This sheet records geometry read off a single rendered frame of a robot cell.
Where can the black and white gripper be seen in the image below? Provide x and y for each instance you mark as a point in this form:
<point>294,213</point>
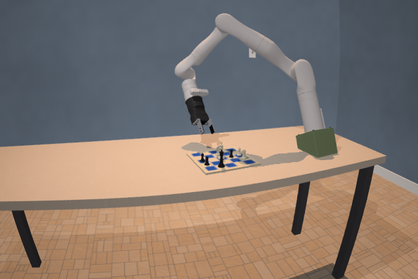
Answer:
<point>195,106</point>

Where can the blue and cream chessboard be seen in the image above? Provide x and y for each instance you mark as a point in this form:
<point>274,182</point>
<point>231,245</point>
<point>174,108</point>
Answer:
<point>233,163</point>

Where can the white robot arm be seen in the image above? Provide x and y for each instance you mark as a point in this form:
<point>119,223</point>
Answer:
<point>300,71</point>

